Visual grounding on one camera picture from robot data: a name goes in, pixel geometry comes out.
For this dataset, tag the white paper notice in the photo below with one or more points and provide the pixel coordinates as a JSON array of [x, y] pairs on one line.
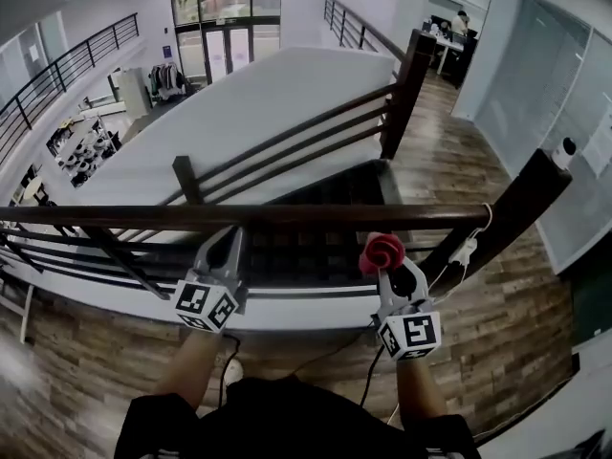
[[597, 144]]

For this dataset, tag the white security camera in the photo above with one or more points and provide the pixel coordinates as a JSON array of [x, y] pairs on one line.
[[565, 150]]

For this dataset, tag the red cloth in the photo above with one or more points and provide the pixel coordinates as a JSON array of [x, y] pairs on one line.
[[380, 251]]

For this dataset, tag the glass entrance doors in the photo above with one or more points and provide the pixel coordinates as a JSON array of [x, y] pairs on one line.
[[225, 27]]

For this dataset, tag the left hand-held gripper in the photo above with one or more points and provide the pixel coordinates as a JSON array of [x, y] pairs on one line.
[[196, 299]]

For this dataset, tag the black metal stair railing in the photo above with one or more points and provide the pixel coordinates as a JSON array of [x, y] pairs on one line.
[[354, 27]]

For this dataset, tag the frosted glass partition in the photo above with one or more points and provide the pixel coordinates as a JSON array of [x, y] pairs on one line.
[[535, 89]]

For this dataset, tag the round white table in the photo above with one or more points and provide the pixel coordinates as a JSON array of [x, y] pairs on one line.
[[34, 190]]

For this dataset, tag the person's left forearm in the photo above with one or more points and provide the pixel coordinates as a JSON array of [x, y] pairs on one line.
[[191, 371]]

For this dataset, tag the person's black clothing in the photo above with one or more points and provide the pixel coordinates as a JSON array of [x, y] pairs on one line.
[[296, 423]]

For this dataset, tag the short dark wooden post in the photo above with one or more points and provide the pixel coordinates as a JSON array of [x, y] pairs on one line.
[[187, 180]]

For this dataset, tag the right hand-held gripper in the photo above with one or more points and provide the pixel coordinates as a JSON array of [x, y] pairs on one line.
[[416, 333]]

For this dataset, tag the white power strip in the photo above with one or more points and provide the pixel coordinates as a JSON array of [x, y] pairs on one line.
[[464, 251]]

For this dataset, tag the blue wall sign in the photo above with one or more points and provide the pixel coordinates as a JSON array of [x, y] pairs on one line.
[[167, 52]]

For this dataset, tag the dark wooden staircase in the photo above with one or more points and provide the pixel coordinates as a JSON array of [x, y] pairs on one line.
[[334, 189]]

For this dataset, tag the white cabinet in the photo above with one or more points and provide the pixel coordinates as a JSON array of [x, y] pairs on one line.
[[134, 91]]

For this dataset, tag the red top table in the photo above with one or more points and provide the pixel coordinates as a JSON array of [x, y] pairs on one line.
[[26, 313]]

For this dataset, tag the clothes rack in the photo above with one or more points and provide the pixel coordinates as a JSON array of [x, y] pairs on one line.
[[167, 80]]

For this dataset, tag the dark wooden stair rails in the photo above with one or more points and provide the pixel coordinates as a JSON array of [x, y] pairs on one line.
[[306, 129]]

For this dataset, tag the black metal balcony railing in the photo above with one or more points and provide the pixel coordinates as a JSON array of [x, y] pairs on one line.
[[62, 70]]

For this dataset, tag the tall dark wooden post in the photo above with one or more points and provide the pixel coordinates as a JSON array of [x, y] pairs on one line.
[[408, 93]]

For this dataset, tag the person's right forearm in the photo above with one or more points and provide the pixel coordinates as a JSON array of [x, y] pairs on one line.
[[421, 390]]

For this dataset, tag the row of white round machines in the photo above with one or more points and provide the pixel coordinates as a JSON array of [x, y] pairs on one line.
[[83, 153]]

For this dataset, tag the office desk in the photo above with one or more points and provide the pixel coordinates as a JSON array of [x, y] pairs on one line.
[[449, 50]]

